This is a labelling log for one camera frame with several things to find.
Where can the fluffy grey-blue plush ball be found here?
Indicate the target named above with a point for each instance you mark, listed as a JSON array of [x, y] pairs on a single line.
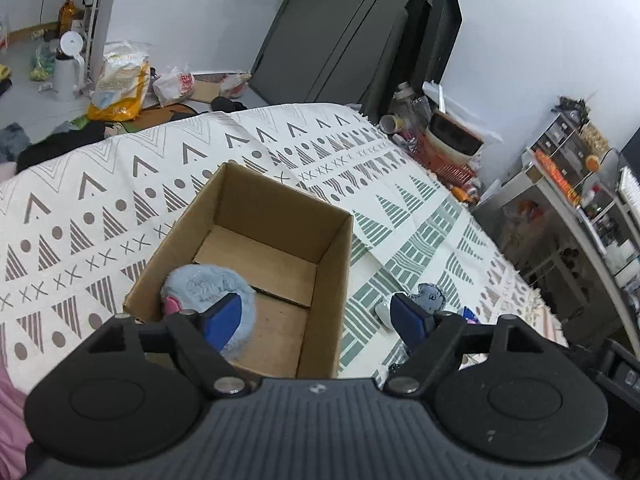
[[200, 286]]

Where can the patterned geometric blanket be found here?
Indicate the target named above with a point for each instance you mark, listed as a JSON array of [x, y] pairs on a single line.
[[78, 230]]

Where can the black flat monitor panel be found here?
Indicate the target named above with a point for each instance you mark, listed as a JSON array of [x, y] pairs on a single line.
[[417, 51]]

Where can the white keyboard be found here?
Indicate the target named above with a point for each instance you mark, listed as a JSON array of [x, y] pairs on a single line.
[[629, 189]]

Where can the white soft pouch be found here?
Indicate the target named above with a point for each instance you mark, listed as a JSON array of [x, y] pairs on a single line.
[[382, 311]]

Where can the blue planet tissue pack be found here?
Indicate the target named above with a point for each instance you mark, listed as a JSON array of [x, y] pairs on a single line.
[[469, 316]]

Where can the grey drawer organizer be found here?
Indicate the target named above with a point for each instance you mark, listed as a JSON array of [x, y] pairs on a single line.
[[561, 141]]

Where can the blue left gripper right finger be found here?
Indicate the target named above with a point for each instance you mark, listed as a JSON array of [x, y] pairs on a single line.
[[412, 323]]

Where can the white electric kettle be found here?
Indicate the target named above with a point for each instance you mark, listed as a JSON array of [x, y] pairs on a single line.
[[69, 67]]

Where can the white rice cooker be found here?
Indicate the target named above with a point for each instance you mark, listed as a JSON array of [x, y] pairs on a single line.
[[456, 142]]

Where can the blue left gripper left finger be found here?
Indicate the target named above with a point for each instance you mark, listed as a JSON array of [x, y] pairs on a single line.
[[220, 322]]

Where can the grey felt elephant toy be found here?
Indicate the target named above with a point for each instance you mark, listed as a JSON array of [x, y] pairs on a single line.
[[429, 297]]

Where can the white desk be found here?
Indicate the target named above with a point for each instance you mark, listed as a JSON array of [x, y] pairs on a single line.
[[554, 247]]

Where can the red plastic basket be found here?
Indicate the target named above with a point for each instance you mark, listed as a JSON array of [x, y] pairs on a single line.
[[432, 159]]

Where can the brown cardboard box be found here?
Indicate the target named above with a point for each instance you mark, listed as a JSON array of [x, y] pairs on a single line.
[[293, 249]]

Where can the white red plastic bag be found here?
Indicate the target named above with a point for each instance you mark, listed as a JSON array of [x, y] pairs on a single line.
[[173, 87]]

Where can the yellow food bag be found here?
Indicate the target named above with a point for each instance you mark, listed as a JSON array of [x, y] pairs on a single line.
[[122, 84]]

